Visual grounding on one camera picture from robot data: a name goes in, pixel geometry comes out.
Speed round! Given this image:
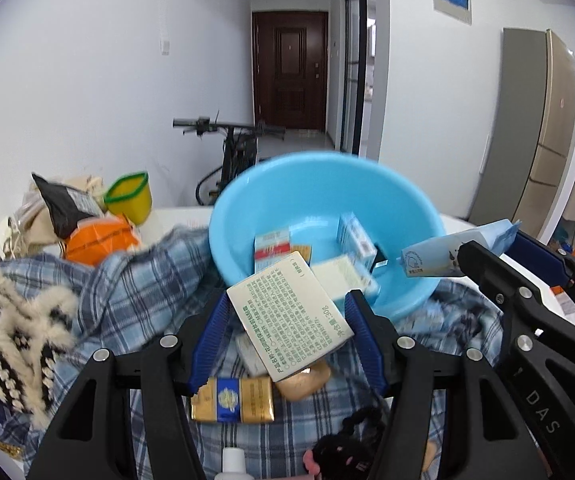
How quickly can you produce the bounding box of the black hair accessory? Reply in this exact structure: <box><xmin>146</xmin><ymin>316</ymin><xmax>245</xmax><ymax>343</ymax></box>
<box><xmin>302</xmin><ymin>406</ymin><xmax>385</xmax><ymax>476</ymax></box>

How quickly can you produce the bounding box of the white bottle cap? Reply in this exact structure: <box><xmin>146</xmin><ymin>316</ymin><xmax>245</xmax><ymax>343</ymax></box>
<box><xmin>221</xmin><ymin>447</ymin><xmax>248</xmax><ymax>480</ymax></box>

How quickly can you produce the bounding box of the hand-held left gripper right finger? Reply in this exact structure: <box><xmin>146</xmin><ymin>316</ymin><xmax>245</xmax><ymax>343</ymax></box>
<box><xmin>345</xmin><ymin>289</ymin><xmax>551</xmax><ymax>480</ymax></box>

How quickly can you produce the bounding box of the black plastic bag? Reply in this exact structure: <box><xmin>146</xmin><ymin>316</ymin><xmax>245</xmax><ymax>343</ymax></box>
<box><xmin>32</xmin><ymin>172</ymin><xmax>101</xmax><ymax>240</ymax></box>

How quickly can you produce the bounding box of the beige grey refrigerator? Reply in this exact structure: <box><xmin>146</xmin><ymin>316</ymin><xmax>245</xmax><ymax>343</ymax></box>
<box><xmin>467</xmin><ymin>27</ymin><xmax>575</xmax><ymax>241</ymax></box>

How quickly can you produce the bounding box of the gold blue box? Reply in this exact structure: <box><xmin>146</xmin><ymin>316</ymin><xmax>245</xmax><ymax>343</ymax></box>
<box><xmin>190</xmin><ymin>376</ymin><xmax>276</xmax><ymax>424</ymax></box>

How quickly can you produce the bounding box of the yellow cup green rim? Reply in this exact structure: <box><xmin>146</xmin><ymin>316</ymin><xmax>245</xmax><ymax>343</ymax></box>
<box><xmin>104</xmin><ymin>171</ymin><xmax>152</xmax><ymax>225</ymax></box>

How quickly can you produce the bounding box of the white printed paper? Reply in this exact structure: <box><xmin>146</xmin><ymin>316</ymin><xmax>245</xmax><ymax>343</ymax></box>
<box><xmin>552</xmin><ymin>290</ymin><xmax>575</xmax><ymax>331</ymax></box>

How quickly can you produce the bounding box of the beige cloth bag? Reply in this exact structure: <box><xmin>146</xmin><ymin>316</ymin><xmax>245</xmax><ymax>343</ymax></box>
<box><xmin>0</xmin><ymin>175</ymin><xmax>106</xmax><ymax>261</ymax></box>

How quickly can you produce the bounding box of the black bicycle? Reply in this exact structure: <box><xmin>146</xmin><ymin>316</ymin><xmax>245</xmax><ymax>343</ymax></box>
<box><xmin>172</xmin><ymin>108</ymin><xmax>287</xmax><ymax>206</ymax></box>

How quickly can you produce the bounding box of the cream printed soap box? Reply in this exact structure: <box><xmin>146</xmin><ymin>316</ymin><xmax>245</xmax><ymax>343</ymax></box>
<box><xmin>226</xmin><ymin>251</ymin><xmax>355</xmax><ymax>382</ymax></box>

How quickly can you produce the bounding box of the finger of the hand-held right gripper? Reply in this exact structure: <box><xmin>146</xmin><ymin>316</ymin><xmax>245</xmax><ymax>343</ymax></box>
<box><xmin>457</xmin><ymin>240</ymin><xmax>575</xmax><ymax>361</ymax></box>
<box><xmin>510</xmin><ymin>230</ymin><xmax>575</xmax><ymax>326</ymax></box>

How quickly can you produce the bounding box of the light blue tissue packet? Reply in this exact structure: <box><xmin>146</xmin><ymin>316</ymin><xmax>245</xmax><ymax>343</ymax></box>
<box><xmin>400</xmin><ymin>218</ymin><xmax>522</xmax><ymax>279</ymax></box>

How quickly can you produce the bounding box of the white green small box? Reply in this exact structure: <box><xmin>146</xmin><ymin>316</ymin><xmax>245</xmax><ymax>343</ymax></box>
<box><xmin>312</xmin><ymin>255</ymin><xmax>381</xmax><ymax>311</ymax></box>

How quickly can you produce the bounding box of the light blue plastic basin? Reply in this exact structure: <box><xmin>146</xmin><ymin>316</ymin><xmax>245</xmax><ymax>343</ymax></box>
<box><xmin>208</xmin><ymin>151</ymin><xmax>447</xmax><ymax>322</ymax></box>

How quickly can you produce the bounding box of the dark brown door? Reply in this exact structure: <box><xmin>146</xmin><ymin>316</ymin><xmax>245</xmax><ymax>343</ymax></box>
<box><xmin>252</xmin><ymin>10</ymin><xmax>329</xmax><ymax>132</ymax></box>

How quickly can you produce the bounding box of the fluffy black cream knitwear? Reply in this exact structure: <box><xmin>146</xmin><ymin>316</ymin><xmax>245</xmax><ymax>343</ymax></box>
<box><xmin>0</xmin><ymin>265</ymin><xmax>81</xmax><ymax>428</ymax></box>

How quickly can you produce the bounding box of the black framed glass door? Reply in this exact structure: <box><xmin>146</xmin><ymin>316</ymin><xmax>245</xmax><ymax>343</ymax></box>
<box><xmin>343</xmin><ymin>0</ymin><xmax>375</xmax><ymax>158</ymax></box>

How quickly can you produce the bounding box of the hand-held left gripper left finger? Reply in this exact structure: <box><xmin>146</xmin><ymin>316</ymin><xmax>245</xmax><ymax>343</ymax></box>
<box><xmin>28</xmin><ymin>292</ymin><xmax>233</xmax><ymax>480</ymax></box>

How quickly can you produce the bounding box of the blue plaid shirt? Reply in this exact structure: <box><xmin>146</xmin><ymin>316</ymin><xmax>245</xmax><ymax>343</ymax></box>
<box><xmin>0</xmin><ymin>227</ymin><xmax>505</xmax><ymax>480</ymax></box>

